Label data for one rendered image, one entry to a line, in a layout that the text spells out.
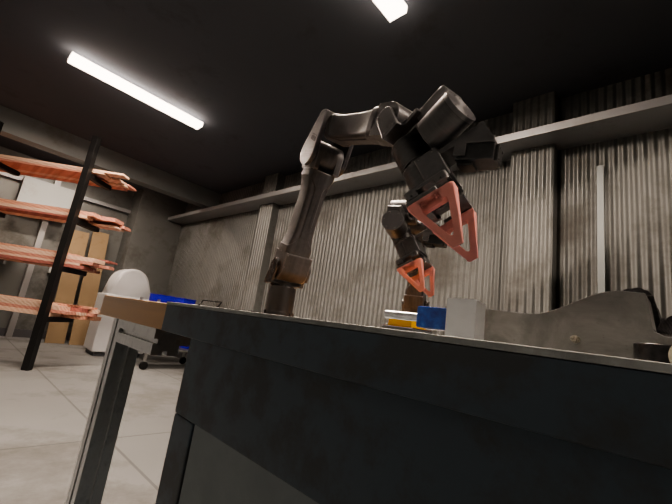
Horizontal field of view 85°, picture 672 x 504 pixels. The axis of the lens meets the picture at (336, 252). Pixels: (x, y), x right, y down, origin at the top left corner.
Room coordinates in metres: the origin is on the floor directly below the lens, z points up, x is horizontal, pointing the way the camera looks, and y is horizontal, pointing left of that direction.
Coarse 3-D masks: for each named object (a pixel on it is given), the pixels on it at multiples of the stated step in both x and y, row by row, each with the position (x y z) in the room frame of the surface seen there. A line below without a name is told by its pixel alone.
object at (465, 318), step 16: (448, 304) 0.46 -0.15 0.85; (464, 304) 0.45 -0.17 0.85; (480, 304) 0.45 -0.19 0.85; (416, 320) 0.48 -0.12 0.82; (432, 320) 0.47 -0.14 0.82; (448, 320) 0.46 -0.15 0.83; (464, 320) 0.44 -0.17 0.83; (480, 320) 0.46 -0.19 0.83; (464, 336) 0.44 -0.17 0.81; (480, 336) 0.46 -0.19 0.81
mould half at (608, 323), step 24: (504, 312) 0.78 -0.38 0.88; (552, 312) 0.72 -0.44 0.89; (576, 312) 0.69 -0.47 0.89; (600, 312) 0.66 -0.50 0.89; (624, 312) 0.64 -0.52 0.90; (648, 312) 0.61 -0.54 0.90; (504, 336) 0.78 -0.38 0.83; (528, 336) 0.75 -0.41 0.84; (552, 336) 0.72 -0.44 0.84; (600, 336) 0.66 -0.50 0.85; (624, 336) 0.64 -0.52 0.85; (648, 336) 0.61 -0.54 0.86
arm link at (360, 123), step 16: (368, 112) 0.59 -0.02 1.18; (400, 112) 0.51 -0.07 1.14; (320, 128) 0.70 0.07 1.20; (336, 128) 0.68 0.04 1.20; (352, 128) 0.63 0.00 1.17; (368, 128) 0.57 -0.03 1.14; (304, 144) 0.76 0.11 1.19; (336, 144) 0.78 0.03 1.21; (352, 144) 0.70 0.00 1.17; (384, 144) 0.60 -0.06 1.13; (304, 160) 0.74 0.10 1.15
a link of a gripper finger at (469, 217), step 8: (464, 200) 0.49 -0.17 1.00; (464, 208) 0.51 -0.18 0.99; (472, 208) 0.51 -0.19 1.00; (464, 216) 0.51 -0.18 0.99; (472, 216) 0.51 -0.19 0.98; (448, 224) 0.53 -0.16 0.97; (464, 224) 0.52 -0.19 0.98; (472, 224) 0.51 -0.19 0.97; (448, 232) 0.53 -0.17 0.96; (472, 232) 0.51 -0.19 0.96; (472, 240) 0.50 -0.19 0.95; (456, 248) 0.52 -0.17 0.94; (472, 248) 0.50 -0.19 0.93; (464, 256) 0.51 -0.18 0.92; (472, 256) 0.50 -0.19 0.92
